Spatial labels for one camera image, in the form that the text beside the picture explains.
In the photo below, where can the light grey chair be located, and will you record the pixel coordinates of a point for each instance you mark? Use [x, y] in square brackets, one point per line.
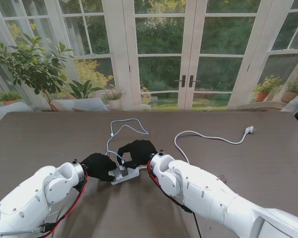
[296, 101]

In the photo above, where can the grey charger adapter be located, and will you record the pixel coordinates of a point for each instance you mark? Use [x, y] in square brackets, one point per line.
[124, 171]

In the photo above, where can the flowering plant in white pot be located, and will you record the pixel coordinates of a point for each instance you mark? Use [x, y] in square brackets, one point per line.
[114, 95]

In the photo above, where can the green plant in beige pot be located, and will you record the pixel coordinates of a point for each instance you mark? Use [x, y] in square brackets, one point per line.
[289, 95]

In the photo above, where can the wooden round side table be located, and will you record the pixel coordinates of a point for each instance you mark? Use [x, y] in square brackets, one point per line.
[265, 108]

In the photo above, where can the white power strip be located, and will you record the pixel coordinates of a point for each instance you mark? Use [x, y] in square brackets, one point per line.
[130, 174]

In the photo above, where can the broad leaf green plant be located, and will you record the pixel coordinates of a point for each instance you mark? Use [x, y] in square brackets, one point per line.
[84, 90]

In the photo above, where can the white french door leaf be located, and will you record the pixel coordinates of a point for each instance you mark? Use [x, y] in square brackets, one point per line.
[219, 55]
[160, 55]

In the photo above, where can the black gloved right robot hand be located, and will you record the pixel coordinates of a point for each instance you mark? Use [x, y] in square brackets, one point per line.
[141, 151]

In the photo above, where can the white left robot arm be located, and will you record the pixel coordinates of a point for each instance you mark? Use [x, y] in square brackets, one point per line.
[39, 196]

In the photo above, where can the tall leafy potted tree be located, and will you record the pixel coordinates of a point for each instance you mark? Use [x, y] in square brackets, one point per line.
[29, 67]

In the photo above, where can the grey sofa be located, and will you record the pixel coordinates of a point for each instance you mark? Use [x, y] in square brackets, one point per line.
[12, 107]

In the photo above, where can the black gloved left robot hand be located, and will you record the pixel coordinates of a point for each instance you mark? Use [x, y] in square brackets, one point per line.
[99, 166]

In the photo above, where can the yellow-green plant in terracotta pot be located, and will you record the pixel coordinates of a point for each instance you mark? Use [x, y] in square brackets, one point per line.
[263, 95]

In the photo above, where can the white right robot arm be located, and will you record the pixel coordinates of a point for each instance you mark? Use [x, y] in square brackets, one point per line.
[208, 193]

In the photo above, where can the small plant in terracotta pot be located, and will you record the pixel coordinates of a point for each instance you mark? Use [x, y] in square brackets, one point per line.
[8, 96]

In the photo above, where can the grey armchair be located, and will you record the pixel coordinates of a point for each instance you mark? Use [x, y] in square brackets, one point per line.
[82, 103]

